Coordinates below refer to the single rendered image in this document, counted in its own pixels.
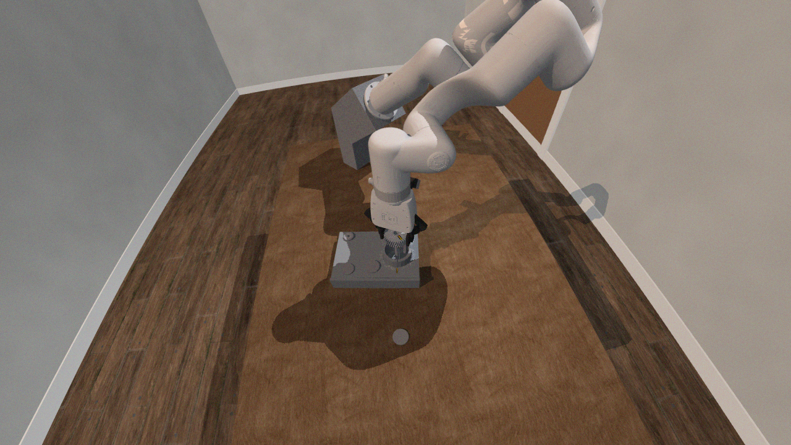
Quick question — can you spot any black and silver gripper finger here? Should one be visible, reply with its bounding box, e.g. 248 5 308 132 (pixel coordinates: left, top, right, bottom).
406 214 427 246
364 208 386 239

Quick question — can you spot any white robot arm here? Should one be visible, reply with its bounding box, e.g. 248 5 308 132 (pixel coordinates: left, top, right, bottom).
364 0 603 203

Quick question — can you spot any grey toothed gear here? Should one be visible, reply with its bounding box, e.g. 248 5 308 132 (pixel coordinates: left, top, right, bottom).
384 229 407 248

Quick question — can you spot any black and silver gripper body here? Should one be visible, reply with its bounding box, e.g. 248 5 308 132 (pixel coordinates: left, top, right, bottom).
371 189 417 233

